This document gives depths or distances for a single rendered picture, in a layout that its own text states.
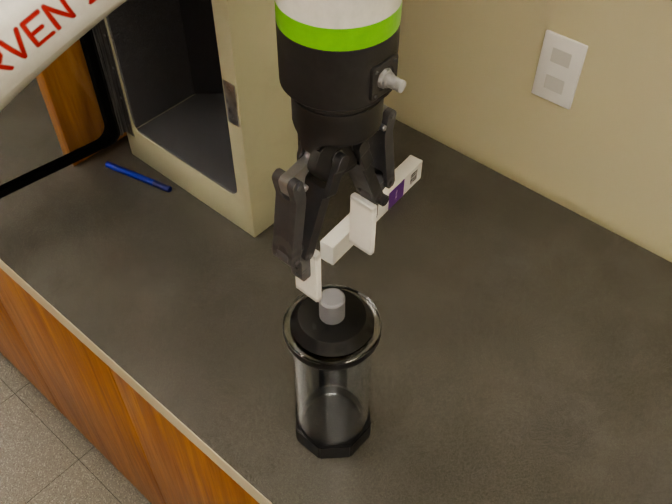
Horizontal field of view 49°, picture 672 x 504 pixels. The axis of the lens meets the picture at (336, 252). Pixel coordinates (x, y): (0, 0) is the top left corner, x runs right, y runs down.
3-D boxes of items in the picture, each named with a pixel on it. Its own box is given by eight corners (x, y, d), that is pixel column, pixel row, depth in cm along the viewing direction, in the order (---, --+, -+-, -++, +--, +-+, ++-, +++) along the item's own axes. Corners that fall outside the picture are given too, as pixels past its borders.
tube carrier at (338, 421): (329, 370, 101) (328, 269, 85) (390, 417, 96) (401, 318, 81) (274, 423, 96) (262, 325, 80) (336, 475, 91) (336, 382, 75)
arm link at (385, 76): (324, -32, 58) (241, 14, 54) (444, 21, 53) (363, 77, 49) (325, 35, 63) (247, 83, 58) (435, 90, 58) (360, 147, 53)
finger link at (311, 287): (321, 252, 68) (316, 256, 67) (322, 299, 73) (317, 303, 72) (298, 236, 69) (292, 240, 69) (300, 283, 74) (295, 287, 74)
